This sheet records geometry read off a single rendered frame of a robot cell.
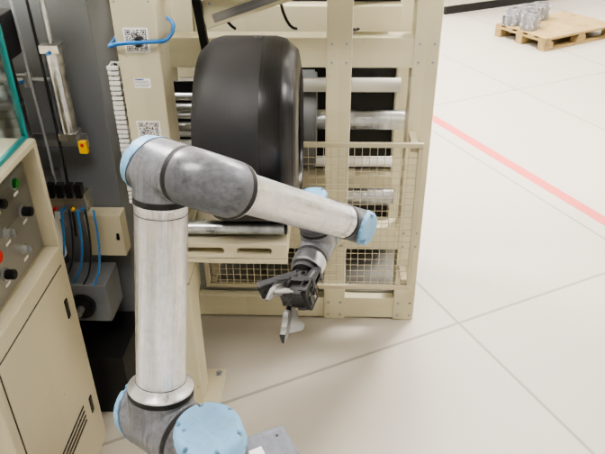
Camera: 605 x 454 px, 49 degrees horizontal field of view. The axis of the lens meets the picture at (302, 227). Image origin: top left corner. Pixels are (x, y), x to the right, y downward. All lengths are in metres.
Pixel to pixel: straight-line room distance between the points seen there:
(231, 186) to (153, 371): 0.48
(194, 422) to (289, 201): 0.51
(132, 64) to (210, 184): 0.92
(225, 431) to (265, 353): 1.61
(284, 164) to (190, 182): 0.72
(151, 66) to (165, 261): 0.86
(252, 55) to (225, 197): 0.82
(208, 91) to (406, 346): 1.65
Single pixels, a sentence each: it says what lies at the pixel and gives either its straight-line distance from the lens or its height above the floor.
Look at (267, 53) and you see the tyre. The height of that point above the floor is 1.47.
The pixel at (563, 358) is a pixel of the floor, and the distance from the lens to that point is 3.21.
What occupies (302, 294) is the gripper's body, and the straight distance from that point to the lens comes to 1.68.
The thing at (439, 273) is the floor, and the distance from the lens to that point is 3.58.
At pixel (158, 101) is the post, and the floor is 1.32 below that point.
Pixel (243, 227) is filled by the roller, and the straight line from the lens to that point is 2.18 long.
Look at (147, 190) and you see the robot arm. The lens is 1.32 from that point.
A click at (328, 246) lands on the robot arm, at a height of 1.05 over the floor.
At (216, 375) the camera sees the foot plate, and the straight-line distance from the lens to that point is 2.95.
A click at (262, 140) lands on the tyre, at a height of 1.28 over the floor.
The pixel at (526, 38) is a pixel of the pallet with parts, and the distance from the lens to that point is 7.68.
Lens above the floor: 2.05
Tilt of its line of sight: 32 degrees down
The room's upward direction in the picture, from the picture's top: 1 degrees counter-clockwise
